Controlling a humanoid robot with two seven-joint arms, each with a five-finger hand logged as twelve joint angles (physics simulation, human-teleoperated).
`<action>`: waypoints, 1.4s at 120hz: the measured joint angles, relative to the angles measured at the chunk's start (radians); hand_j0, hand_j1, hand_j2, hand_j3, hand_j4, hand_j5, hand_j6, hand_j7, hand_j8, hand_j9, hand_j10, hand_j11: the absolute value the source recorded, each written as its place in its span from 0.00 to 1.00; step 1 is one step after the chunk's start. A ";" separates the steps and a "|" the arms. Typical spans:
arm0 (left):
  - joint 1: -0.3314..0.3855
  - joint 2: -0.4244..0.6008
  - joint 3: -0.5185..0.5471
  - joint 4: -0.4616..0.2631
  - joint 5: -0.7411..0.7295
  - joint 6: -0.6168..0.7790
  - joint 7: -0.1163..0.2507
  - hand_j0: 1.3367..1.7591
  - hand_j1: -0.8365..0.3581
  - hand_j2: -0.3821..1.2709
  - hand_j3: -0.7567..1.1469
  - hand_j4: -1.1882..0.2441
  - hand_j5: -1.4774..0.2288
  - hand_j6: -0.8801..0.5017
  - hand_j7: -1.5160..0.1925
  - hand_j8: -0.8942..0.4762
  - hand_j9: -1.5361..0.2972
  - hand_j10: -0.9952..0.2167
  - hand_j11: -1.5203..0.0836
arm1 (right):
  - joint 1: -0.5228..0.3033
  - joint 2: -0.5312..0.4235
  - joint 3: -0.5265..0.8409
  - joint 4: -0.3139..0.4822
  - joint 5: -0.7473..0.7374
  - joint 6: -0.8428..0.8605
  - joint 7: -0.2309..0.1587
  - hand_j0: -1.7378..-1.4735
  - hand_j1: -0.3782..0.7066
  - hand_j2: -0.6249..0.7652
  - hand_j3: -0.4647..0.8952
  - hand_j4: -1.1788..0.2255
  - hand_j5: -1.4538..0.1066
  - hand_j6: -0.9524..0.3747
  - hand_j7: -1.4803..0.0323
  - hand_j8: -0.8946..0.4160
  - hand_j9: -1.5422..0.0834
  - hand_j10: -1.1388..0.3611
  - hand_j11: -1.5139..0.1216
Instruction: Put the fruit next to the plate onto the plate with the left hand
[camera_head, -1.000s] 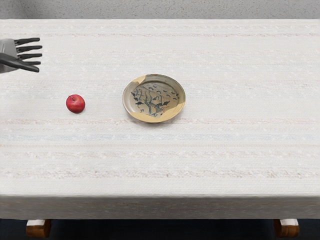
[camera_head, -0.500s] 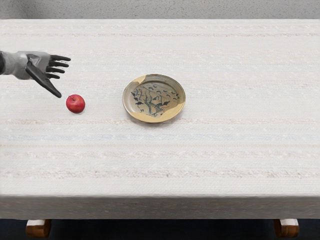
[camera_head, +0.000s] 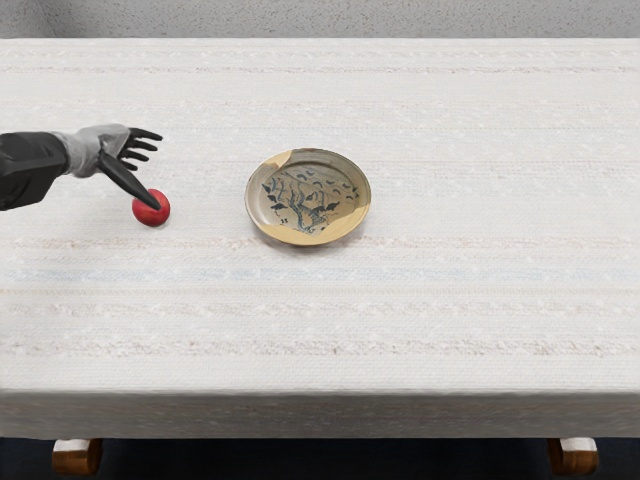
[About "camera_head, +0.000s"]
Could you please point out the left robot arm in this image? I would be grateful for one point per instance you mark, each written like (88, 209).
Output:
(30, 167)

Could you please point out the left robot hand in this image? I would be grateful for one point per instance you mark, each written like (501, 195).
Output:
(95, 145)

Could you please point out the patterned ceramic plate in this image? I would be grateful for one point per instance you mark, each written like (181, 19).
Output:
(307, 196)

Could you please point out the red round fruit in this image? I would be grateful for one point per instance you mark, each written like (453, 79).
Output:
(148, 214)

